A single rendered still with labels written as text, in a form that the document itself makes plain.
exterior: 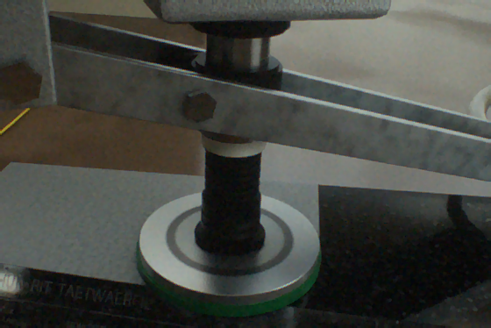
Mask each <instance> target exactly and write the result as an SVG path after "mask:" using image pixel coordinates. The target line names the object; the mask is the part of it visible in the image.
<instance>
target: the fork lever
mask: <svg viewBox="0 0 491 328"><path fill-rule="evenodd" d="M48 18H49V25H50V38H51V44H52V50H53V69H54V76H55V82H56V89H57V96H58V103H57V104H56V105H59V106H64V107H68V108H73V109H77V110H82V111H84V110H86V111H94V112H99V113H103V114H107V115H112V116H121V117H126V118H134V119H138V120H143V121H147V122H156V123H161V124H165V125H173V126H178V127H182V128H188V129H196V130H201V131H206V132H214V133H218V134H223V135H227V136H236V137H240V138H246V139H254V140H258V141H263V142H267V143H272V144H281V145H285V146H293V147H299V148H303V149H307V150H312V151H321V152H326V153H334V154H338V155H343V156H347V157H352V158H357V159H365V160H374V161H378V162H383V163H387V164H391V165H396V166H404V167H410V168H417V169H422V170H427V171H431V172H435V173H445V174H448V175H457V176H461V177H465V178H470V179H479V180H483V181H488V182H491V120H487V119H485V118H476V117H472V116H469V115H466V114H463V113H459V112H456V111H448V110H445V109H440V108H438V107H434V106H431V105H428V104H425V103H416V102H413V101H410V100H407V99H403V98H400V97H396V96H391V95H384V94H381V93H378V92H375V91H372V90H369V89H362V88H359V87H353V86H349V85H346V84H343V83H340V82H334V81H331V80H328V79H324V78H317V77H314V76H311V75H306V74H302V73H299V72H296V71H292V70H286V69H283V73H282V83H281V92H280V91H276V90H272V89H266V88H262V87H259V86H255V85H252V84H244V83H240V82H234V81H231V80H227V79H224V78H220V77H213V76H209V75H203V74H199V73H196V72H192V71H185V70H182V69H178V68H171V67H169V66H164V65H161V64H160V57H161V55H162V54H164V53H200V52H205V50H203V49H200V48H197V47H192V46H187V45H183V44H177V43H174V42H171V41H168V40H164V39H156V38H152V37H149V36H146V35H143V34H139V33H133V32H128V31H124V30H121V29H117V28H111V27H108V26H104V25H99V24H96V23H90V22H87V21H83V20H80V19H77V18H68V17H64V16H62V15H58V14H55V13H49V12H48ZM41 80H42V73H41V72H39V71H38V70H37V69H36V68H35V67H34V66H32V65H30V63H29V62H28V61H26V60H24V59H23V60H20V61H13V62H10V63H7V64H4V65H2V66H0V94H2V95H3V96H5V97H6V98H7V99H8V100H11V101H12V102H13V103H14V104H15V105H19V104H22V103H25V102H28V101H31V100H33V99H36V98H39V93H40V85H41Z"/></svg>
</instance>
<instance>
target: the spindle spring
mask: <svg viewBox="0 0 491 328"><path fill-rule="evenodd" d="M205 151H206V153H205V156H204V157H205V162H204V164H205V169H204V173H205V174H204V179H205V182H204V187H205V188H204V193H205V195H206V196H207V197H208V198H209V199H210V200H212V201H214V202H217V203H228V204H233V203H247V202H248V201H250V200H252V199H254V198H255V197H256V196H257V195H258V193H259V190H260V171H261V157H262V152H260V153H257V154H255V155H252V156H247V157H240V158H233V157H225V156H221V155H217V154H215V153H212V152H210V151H207V150H206V149H205ZM222 160H224V161H222ZM242 160H243V161H242ZM226 161H240V162H226ZM224 168H225V169H224ZM240 168H241V169H240ZM231 169H235V170H231ZM224 175H226V176H224ZM222 182H223V183H222ZM227 183H237V184H227ZM224 189H225V190H224ZM224 196H225V197H224Z"/></svg>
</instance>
